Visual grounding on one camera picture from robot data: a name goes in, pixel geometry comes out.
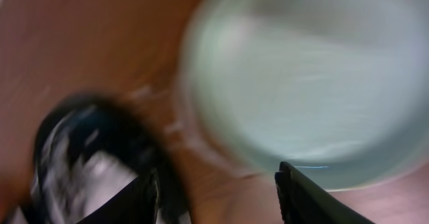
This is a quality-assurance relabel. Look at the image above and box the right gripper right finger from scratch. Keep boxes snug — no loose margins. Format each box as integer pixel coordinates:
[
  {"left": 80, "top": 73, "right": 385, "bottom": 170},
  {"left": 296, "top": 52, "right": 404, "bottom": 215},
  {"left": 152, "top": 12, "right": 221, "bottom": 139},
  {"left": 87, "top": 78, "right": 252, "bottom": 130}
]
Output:
[{"left": 275, "top": 162, "right": 373, "bottom": 224}]

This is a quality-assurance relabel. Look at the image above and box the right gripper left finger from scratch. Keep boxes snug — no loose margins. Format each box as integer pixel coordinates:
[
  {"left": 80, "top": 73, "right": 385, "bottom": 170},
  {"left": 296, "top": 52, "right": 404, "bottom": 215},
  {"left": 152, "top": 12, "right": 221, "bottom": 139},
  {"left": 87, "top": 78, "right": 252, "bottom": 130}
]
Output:
[{"left": 78, "top": 169, "right": 160, "bottom": 224}]

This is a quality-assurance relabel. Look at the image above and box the green plate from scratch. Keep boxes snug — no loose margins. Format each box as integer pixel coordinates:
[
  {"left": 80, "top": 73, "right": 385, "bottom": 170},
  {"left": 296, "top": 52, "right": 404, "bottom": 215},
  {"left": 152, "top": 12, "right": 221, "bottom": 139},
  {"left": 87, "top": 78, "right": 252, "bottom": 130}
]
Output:
[{"left": 180, "top": 0, "right": 428, "bottom": 191}]

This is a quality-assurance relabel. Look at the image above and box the black round tray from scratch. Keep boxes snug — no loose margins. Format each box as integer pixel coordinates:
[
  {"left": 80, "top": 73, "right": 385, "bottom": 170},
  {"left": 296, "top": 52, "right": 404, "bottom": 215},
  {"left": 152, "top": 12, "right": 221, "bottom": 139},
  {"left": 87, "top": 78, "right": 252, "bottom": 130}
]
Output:
[{"left": 21, "top": 94, "right": 192, "bottom": 224}]

